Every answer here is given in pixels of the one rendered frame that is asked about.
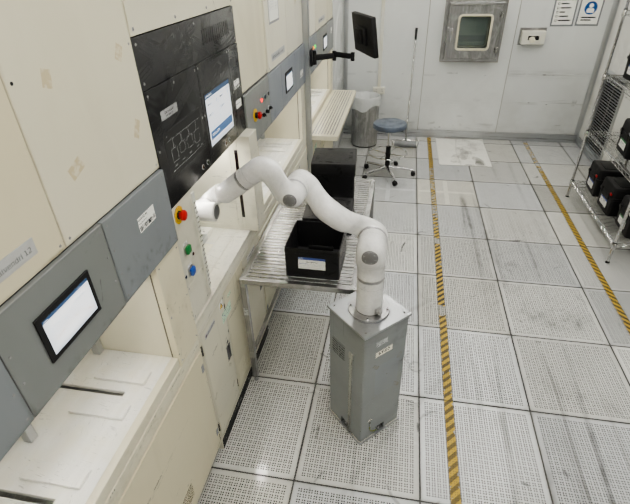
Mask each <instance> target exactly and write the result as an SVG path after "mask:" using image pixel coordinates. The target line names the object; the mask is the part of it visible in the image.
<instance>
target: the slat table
mask: <svg viewBox="0 0 630 504"><path fill-rule="evenodd" d="M367 184H370V185H367ZM369 186H370V187H369ZM355 187H357V188H355V189H359V190H355V192H354V201H358V202H354V203H355V204H354V211H355V212H357V213H356V214H359V215H364V216H366V217H369V218H372V219H373V211H374V193H375V179H365V178H355ZM357 191H360V192H357ZM368 192H369V193H368ZM357 193H361V194H357ZM357 195H361V196H357ZM356 197H360V198H356ZM367 197H368V198H367ZM355 199H359V200H355ZM366 201H367V203H366ZM306 204H307V202H306V200H305V199H304V201H303V203H302V204H301V205H300V206H298V207H296V208H295V209H292V208H288V207H286V206H283V205H282V204H280V203H279V204H278V206H277V208H276V210H275V212H274V214H273V215H272V217H271V219H270V221H269V223H268V225H267V227H266V229H265V231H264V233H263V234H262V236H261V238H260V240H259V242H258V244H257V246H256V248H255V250H254V252H253V253H252V255H251V257H250V259H249V261H248V263H247V265H246V267H245V269H244V271H243V272H242V274H241V276H240V278H239V284H240V291H241V298H242V304H243V308H245V309H248V314H249V315H244V318H245V325H246V332H247V339H248V346H249V353H250V359H251V366H252V373H253V376H254V380H256V381H257V380H258V379H259V377H258V374H259V370H258V363H257V355H256V350H257V347H258V344H259V342H260V339H261V337H262V334H263V332H264V329H265V327H266V324H267V321H268V319H269V316H270V314H271V311H272V309H273V306H274V304H275V301H276V298H277V296H278V293H279V291H280V288H290V289H300V290H311V291H322V292H332V293H343V294H351V293H353V292H355V291H356V289H357V265H356V262H350V261H356V259H353V258H356V256H355V255H356V249H357V247H355V246H357V244H354V243H358V241H352V240H358V238H357V237H356V236H354V235H351V236H346V242H347V243H346V245H349V246H346V248H349V249H346V251H350V252H346V254H349V255H345V257H347V258H345V259H344V260H345V261H344V263H343V267H350V268H343V267H342V270H346V271H341V275H340V277H346V278H340V279H339V281H331V280H320V279H309V278H307V277H305V278H298V277H297V276H294V277H287V276H288V275H286V266H280V265H286V263H284V262H285V253H283V252H284V246H285V244H286V242H287V240H288V237H289V235H290V233H291V231H292V229H293V226H294V224H295V222H296V221H297V220H302V219H301V218H302V217H303V214H304V212H303V211H305V207H306ZM365 206H366V207H365ZM361 208H366V209H361ZM287 210H292V211H287ZM357 210H362V211H357ZM283 212H287V213H283ZM364 212H365V214H364ZM300 213H302V214H300ZM280 214H282V215H280ZM292 215H295V216H292ZM287 217H291V218H287ZM280 219H285V220H280ZM276 221H278V222H276ZM288 222H292V223H288ZM280 224H285V225H280ZM274 226H278V227H274ZM286 227H290V228H286ZM278 229H283V230H278ZM271 231H274V232H271ZM282 232H288V233H282ZM272 234H278V235H272ZM275 237H281V238H275ZM349 237H355V238H349ZM267 239H271V240H267ZM278 240H284V241H278ZM266 242H273V243H266ZM279 243H283V244H279ZM267 245H274V246H267ZM280 246H281V247H280ZM268 248H274V249H268ZM267 251H273V252H267ZM266 254H272V255H266ZM282 255H284V256H282ZM264 257H270V258H264ZM275 258H276V259H275ZM281 258H282V259H281ZM261 260H268V261H261ZM273 261H275V262H273ZM257 263H264V264H257ZM269 264H274V265H269ZM347 264H354V265H347ZM254 266H260V267H254ZM264 267H272V268H264ZM354 267H355V268H354ZM277 268H283V269H277ZM252 269H255V270H252ZM259 270H267V271H259ZM275 271H278V272H275ZM350 271H354V272H350ZM282 272H283V273H282ZM253 273H261V274H253ZM264 274H269V275H264ZM344 274H352V275H344ZM276 275H282V276H276ZM249 276H255V277H249ZM257 277H266V278H257ZM352 277H353V279H349V278H352ZM272 278H276V279H272ZM279 279H280V280H279ZM284 279H287V280H284ZM289 280H298V281H289ZM300 281H309V282H300ZM342 281H350V282H342ZM351 281H352V283H351ZM311 282H320V283H311ZM322 283H325V284H322ZM330 283H331V284H330ZM333 284H342V285H333ZM247 285H258V286H269V287H277V289H276V291H275V294H274V296H273V299H272V301H271V304H270V306H269V309H268V311H267V314H266V316H265V319H264V321H263V324H262V326H261V329H260V331H259V334H258V336H257V338H256V341H255V340H254V333H253V325H252V318H251V310H250V303H249V295H248V288H247ZM344 285H351V286H344Z"/></svg>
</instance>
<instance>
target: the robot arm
mask: <svg viewBox="0 0 630 504"><path fill-rule="evenodd" d="M259 182H264V183H265V184H266V186H267V187H268V188H269V190H270V191H271V193H272V195H273V196H274V198H275V199H276V200H277V201H278V202H279V203H280V204H282V205H283V206H286V207H288V208H296V207H298V206H300V205H301V204H302V203H303V201H304V199H305V200H306V202H307V203H308V205H309V206H310V208H311V209H312V211H313V213H314V214H315V215H316V217H317V218H318V219H320V220H321V221H322V222H324V223H325V224H327V225H328V226H330V227H331V228H333V229H335V230H337V231H339V232H345V233H350V234H352V235H354V236H356V237H357V238H358V243H357V249H356V265H357V289H356V297H355V298H353V299H352V300H351V301H350V303H349V305H348V311H349V313H350V315H351V316H352V317H353V318H355V319H356V320H358V321H361V322H365V323H376V322H380V321H382V320H384V319H385V318H386V317H387V316H388V315H389V312H390V307H389V304H388V303H387V301H385V300H384V299H383V290H384V277H385V259H386V248H387V240H388V233H387V230H386V228H385V226H384V225H383V224H382V223H380V222H379V221H377V220H375V219H372V218H369V217H366V216H363V215H359V214H356V213H354V212H352V211H350V210H348V209H346V208H345V207H343V206H342V205H341V204H339V203H338V202H337V201H335V200H334V199H333V198H332V197H331V196H330V195H329V194H328V193H327V192H326V191H325V190H324V188H323V187H322V185H321V184H320V182H319V181H318V180H317V179H316V177H315V176H313V175H312V174H311V173H310V172H308V171H306V170H303V169H298V170H295V171H293V172H292V173H291V174H290V175H289V176H288V178H287V177H286V175H285V173H284V171H283V169H282V167H281V166H280V164H279V163H278V162H276V161H275V160H273V159H272V158H269V157H267V156H257V157H254V158H253V159H251V160H250V161H249V162H247V163H246V164H245V165H243V166H242V167H241V168H239V169H238V170H237V171H235V172H234V173H233V174H232V175H230V176H229V177H228V178H226V179H225V180H224V181H223V182H222V183H220V184H216V185H215V186H213V187H212V188H211V189H209V190H208V191H207V192H206V193H205V194H204V195H203V196H202V197H201V198H200V199H199V200H197V201H196V206H197V211H198V216H199V221H213V222H216V221H217V220H218V218H219V214H220V208H219V204H221V203H230V202H232V201H233V200H235V199H236V198H238V197H239V196H241V195H242V194H244V193H245V192H246V191H248V190H249V189H251V188H252V187H253V186H255V185H256V184H257V183H259Z"/></svg>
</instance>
